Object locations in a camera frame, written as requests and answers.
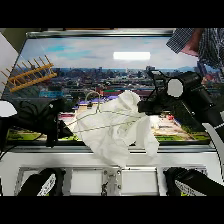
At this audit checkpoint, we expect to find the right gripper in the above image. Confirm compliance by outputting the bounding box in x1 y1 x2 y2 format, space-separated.
137 99 168 117

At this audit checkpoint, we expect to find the white long-sleeved shirt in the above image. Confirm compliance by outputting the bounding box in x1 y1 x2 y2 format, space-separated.
72 89 161 168

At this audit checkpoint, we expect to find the white clothes hanger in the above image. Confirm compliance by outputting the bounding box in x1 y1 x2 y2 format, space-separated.
65 90 150 135

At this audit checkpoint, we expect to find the checked shirt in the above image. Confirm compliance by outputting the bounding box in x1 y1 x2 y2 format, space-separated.
165 27 224 70

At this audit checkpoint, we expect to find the wooden peg rack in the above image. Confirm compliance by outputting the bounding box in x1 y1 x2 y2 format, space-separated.
0 54 59 94

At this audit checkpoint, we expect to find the silver frame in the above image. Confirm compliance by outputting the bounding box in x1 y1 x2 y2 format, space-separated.
0 29 224 197

